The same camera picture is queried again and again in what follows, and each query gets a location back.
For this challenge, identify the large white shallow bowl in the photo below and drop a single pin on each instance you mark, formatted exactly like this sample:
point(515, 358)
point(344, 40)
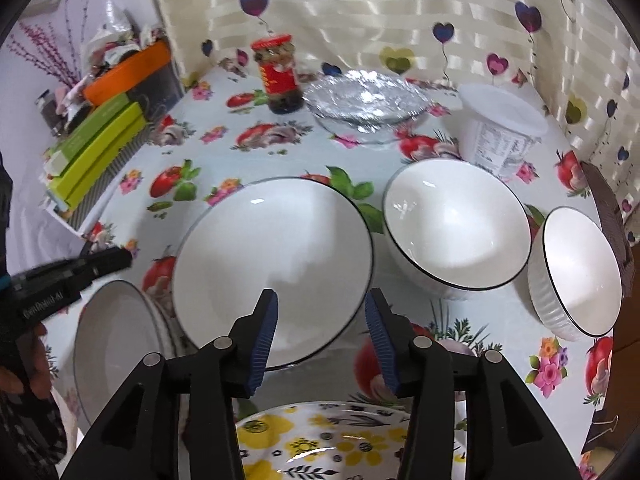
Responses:
point(300, 238)

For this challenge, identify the yellow floral patterned plate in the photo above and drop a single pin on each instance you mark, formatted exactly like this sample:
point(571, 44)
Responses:
point(323, 440)

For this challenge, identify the black binder clip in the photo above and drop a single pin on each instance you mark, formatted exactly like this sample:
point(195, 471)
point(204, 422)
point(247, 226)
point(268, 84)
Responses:
point(602, 424)

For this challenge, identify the aluminium foil tray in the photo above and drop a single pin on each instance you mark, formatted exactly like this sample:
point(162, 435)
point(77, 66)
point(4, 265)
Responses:
point(365, 98)

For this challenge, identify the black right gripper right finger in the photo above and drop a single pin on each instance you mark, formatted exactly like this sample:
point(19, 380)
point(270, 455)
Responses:
point(509, 434)

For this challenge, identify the wooden cabinet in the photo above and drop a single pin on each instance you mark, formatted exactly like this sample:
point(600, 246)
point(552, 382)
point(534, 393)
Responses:
point(623, 388)

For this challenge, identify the brown dotted cloth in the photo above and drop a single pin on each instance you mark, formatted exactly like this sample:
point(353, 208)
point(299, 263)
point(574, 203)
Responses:
point(611, 224)

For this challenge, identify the heart-patterned cream curtain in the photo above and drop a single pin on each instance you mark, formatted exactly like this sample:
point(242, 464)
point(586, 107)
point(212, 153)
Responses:
point(581, 56)

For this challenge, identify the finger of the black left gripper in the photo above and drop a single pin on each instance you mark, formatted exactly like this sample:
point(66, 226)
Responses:
point(105, 262)

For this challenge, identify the white ribbed bowl black rim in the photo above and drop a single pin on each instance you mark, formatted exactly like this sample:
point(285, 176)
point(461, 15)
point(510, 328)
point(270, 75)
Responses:
point(453, 229)

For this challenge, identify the white plastic tub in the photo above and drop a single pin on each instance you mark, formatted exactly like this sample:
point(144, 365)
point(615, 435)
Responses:
point(497, 129)

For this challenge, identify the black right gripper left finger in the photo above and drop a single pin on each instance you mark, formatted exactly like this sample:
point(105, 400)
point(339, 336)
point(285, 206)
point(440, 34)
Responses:
point(136, 434)

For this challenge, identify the red-lidded sauce jar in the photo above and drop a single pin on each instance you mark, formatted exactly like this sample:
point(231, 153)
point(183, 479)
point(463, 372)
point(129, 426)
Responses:
point(275, 58)

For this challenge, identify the striped black white box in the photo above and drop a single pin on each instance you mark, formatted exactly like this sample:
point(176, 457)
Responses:
point(90, 207)

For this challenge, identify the green rectangular box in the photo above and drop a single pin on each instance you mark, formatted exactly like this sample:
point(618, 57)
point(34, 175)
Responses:
point(77, 163)

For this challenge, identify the person's left hand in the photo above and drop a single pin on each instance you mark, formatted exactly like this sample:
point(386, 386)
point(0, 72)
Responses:
point(36, 362)

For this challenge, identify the white plate black rim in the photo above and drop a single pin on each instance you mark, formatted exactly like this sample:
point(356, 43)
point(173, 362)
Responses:
point(119, 325)

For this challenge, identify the floral vinyl tablecloth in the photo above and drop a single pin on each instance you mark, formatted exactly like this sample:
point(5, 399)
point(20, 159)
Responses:
point(218, 144)

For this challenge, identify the orange box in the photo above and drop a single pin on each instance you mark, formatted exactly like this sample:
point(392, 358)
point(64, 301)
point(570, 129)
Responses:
point(128, 74)

